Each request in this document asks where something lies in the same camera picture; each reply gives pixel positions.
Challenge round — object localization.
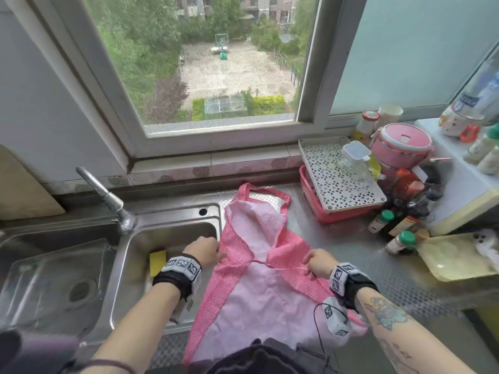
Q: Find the person's left hand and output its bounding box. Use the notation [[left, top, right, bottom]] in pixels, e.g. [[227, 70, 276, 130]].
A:
[[183, 236, 228, 269]]

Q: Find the person's right hand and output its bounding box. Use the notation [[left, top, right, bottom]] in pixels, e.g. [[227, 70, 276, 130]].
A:
[[302, 249, 340, 279]]

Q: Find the pink checkered apron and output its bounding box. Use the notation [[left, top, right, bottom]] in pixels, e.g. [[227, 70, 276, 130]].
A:
[[182, 182, 369, 365]]

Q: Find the person's right forearm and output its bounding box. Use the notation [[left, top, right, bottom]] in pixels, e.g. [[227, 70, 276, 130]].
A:
[[356, 286, 479, 374]]

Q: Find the person's left forearm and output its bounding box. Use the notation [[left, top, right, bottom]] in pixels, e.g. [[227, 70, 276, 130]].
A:
[[87, 282, 185, 374]]

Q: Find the pink plastic basket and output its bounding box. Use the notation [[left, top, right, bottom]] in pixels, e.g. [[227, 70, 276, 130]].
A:
[[299, 165, 377, 225]]

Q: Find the white marker tracker box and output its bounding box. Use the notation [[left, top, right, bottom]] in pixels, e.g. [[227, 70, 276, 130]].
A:
[[322, 296, 354, 338]]

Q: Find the yellow sponge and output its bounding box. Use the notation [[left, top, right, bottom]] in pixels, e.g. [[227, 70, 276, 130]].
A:
[[150, 249, 168, 278]]

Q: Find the small green cap seasoning bottle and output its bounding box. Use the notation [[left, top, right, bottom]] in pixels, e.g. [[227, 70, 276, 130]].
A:
[[367, 210, 395, 234]]

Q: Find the white perforated tray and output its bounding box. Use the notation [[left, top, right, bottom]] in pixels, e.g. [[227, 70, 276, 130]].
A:
[[298, 136, 388, 213]]

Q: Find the stainless steel double sink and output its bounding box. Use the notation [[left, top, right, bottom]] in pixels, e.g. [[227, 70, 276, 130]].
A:
[[0, 202, 224, 349]]

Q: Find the large green cap seasoning bottle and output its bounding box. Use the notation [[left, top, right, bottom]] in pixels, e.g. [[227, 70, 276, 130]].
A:
[[385, 230, 417, 256]]

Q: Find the person's black clothing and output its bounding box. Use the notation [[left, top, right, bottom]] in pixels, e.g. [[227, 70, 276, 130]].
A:
[[146, 338, 340, 374]]

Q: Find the clear container with white lid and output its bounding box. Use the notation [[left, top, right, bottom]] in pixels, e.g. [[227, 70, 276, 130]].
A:
[[337, 140, 372, 180]]

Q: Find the dark sauce bottle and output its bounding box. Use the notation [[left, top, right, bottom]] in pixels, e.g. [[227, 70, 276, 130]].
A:
[[386, 183, 443, 242]]

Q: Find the metal faucet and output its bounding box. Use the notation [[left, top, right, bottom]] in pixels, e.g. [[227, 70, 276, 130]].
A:
[[76, 166, 137, 235]]

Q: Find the orange sauce bottle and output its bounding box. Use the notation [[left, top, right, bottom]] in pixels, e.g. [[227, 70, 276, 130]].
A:
[[388, 167, 422, 201]]

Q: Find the yellow cutting board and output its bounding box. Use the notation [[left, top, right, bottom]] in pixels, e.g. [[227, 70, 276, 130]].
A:
[[416, 232, 499, 283]]

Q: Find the yellow bottle with red cap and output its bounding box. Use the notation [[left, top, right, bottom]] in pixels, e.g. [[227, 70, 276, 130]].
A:
[[352, 110, 381, 148]]

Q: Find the pink lunch pot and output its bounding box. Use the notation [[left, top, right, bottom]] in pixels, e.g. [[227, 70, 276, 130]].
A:
[[370, 123, 436, 172]]

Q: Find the white appliance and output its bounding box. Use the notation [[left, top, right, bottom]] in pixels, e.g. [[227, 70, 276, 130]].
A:
[[414, 118, 499, 237]]

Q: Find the white paper cup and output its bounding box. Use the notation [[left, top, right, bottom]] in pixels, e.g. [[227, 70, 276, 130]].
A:
[[376, 104, 404, 130]]

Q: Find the clear plastic tray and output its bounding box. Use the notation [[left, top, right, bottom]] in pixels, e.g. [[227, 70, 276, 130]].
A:
[[0, 238, 118, 336]]

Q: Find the white gadget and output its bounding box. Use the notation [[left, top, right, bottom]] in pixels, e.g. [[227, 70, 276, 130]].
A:
[[473, 228, 499, 271]]

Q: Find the white printed ceramic mug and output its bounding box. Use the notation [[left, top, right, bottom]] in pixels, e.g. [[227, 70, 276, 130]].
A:
[[439, 102, 486, 139]]

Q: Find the beige board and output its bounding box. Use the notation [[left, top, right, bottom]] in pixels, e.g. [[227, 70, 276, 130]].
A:
[[0, 145, 66, 223]]

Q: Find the white bottle with green cap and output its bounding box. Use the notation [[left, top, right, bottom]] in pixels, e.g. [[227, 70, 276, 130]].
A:
[[463, 124, 499, 165], [477, 145, 499, 176]]

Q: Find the clear plastic bag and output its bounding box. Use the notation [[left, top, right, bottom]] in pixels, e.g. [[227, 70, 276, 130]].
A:
[[451, 46, 499, 126]]

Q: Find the black left wrist camera band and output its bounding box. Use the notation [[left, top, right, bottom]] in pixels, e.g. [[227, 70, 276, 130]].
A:
[[152, 253, 203, 301]]

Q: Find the black wrist camera band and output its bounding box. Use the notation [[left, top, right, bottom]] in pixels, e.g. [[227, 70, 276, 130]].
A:
[[152, 253, 203, 301], [329, 262, 379, 311]]

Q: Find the black right wrist camera band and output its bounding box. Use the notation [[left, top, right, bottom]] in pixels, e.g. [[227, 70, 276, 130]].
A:
[[329, 262, 379, 311]]

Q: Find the black cable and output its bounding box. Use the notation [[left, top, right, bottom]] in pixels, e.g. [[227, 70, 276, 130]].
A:
[[313, 303, 348, 359]]

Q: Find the dark hair tie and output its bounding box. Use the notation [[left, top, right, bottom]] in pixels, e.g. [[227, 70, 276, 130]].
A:
[[58, 358, 138, 374]]

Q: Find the white window frame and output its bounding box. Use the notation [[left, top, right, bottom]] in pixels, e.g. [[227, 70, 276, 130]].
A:
[[29, 0, 499, 159]]

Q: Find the orange plastic ring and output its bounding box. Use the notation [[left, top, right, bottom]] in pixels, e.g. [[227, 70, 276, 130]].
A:
[[459, 125, 480, 144]]

